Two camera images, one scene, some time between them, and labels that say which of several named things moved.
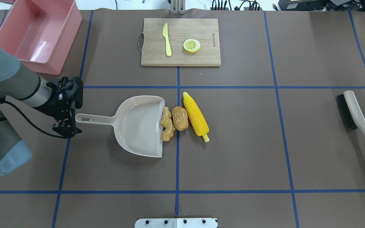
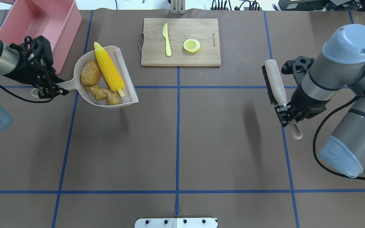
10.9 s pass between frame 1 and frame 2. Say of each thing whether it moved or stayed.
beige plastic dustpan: moved
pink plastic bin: stayed
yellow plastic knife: stayed
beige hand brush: moved
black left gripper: moved
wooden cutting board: stayed
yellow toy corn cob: moved
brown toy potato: moved
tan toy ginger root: moved
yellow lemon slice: stayed
